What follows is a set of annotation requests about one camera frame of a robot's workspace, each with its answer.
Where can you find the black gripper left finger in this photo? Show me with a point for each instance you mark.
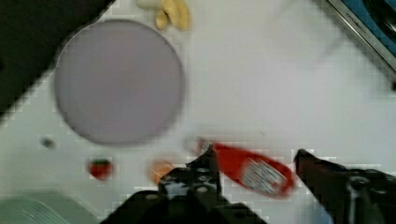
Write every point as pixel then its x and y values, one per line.
pixel 187 195

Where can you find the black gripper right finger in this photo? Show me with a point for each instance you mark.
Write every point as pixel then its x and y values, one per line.
pixel 349 195

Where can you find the orange slice toy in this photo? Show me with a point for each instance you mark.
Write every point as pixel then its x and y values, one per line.
pixel 158 169

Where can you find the red ketchup bottle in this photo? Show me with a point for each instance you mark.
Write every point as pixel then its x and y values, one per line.
pixel 250 170

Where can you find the red toy strawberry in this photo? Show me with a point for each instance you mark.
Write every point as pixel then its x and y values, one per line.
pixel 100 169

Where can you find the lilac round plate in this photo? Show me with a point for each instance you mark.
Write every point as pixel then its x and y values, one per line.
pixel 118 83

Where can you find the green plastic colander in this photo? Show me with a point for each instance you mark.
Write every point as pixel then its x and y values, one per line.
pixel 44 207

